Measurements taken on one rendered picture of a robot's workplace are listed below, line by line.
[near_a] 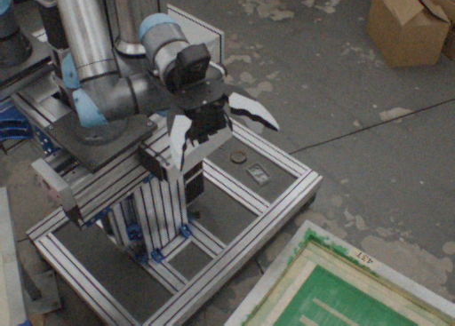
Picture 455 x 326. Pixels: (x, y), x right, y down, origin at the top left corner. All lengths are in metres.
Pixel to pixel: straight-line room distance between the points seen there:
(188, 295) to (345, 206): 1.06
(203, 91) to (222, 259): 1.55
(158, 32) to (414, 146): 2.51
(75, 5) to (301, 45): 3.00
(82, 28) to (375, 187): 2.24
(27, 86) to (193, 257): 1.09
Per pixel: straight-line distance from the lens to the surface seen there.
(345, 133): 3.12
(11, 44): 1.60
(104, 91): 0.89
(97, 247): 2.35
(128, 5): 1.09
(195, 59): 0.68
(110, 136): 1.26
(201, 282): 2.17
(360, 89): 3.48
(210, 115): 0.73
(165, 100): 0.92
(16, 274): 1.44
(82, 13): 0.91
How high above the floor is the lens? 2.16
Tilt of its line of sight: 47 degrees down
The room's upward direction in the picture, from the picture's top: straight up
